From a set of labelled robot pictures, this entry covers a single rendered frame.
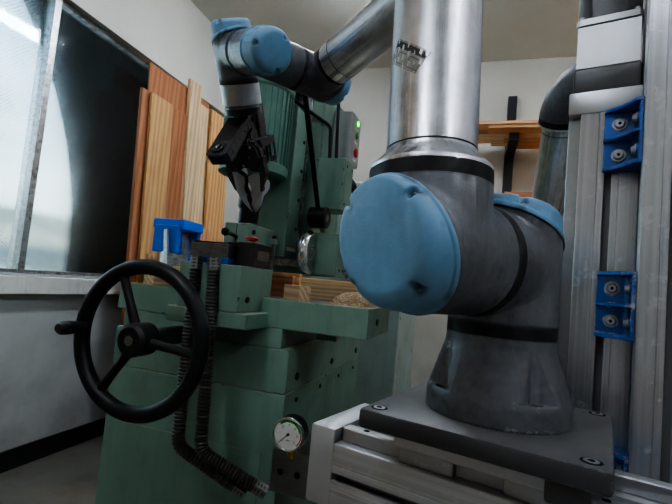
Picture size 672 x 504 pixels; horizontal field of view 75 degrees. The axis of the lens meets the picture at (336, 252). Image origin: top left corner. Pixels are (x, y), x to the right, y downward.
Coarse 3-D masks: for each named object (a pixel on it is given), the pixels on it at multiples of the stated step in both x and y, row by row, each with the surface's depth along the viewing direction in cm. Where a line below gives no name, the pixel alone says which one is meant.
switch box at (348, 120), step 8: (336, 112) 138; (344, 112) 137; (352, 112) 137; (344, 120) 137; (352, 120) 137; (344, 128) 137; (352, 128) 137; (360, 128) 145; (344, 136) 137; (352, 136) 137; (344, 144) 136; (352, 144) 138; (344, 152) 136; (352, 152) 138; (352, 160) 139
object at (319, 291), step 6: (306, 282) 106; (312, 282) 106; (312, 288) 105; (318, 288) 105; (324, 288) 104; (330, 288) 104; (336, 288) 103; (342, 288) 103; (348, 288) 103; (354, 288) 102; (312, 294) 105; (318, 294) 105; (324, 294) 104; (330, 294) 104; (336, 294) 103; (324, 300) 104; (330, 300) 104
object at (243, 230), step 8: (232, 224) 109; (240, 224) 108; (248, 224) 108; (232, 232) 109; (240, 232) 108; (248, 232) 108; (256, 232) 111; (264, 232) 115; (272, 232) 119; (224, 240) 109; (232, 240) 109; (240, 240) 108; (264, 240) 115
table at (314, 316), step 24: (144, 288) 101; (168, 288) 99; (168, 312) 87; (264, 312) 91; (288, 312) 90; (312, 312) 88; (336, 312) 87; (360, 312) 85; (384, 312) 99; (360, 336) 85
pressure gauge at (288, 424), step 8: (288, 416) 82; (296, 416) 82; (280, 424) 82; (288, 424) 81; (296, 424) 81; (304, 424) 82; (272, 432) 82; (280, 432) 81; (288, 432) 81; (296, 432) 80; (304, 432) 80; (288, 440) 81; (296, 440) 80; (304, 440) 81; (280, 448) 81; (288, 448) 81; (296, 448) 80; (288, 456) 83
